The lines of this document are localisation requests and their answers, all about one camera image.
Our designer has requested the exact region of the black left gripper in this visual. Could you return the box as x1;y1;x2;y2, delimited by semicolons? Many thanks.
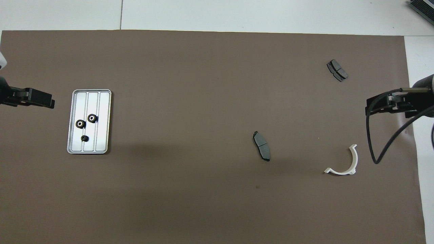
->
0;76;56;109

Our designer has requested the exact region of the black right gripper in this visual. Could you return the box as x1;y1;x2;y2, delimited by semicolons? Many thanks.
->
365;74;434;119

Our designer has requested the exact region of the silver metal tray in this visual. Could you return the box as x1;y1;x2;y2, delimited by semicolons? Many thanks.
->
67;89;112;155

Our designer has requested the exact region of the short grey brake pad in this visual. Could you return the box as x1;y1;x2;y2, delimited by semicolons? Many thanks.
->
327;59;349;82

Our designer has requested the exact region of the dark grey ribbed device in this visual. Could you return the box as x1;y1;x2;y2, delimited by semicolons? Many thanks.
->
408;0;434;22

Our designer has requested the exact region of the long grey brake pad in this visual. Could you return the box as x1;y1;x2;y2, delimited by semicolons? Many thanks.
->
253;131;271;162

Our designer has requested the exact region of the brown table mat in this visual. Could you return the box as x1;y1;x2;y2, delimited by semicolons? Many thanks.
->
0;30;427;244

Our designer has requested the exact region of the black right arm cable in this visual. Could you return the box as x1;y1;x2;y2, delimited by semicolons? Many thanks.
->
365;89;434;165

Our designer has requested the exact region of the white curved plastic bracket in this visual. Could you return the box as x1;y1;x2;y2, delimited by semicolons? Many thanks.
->
324;144;358;176

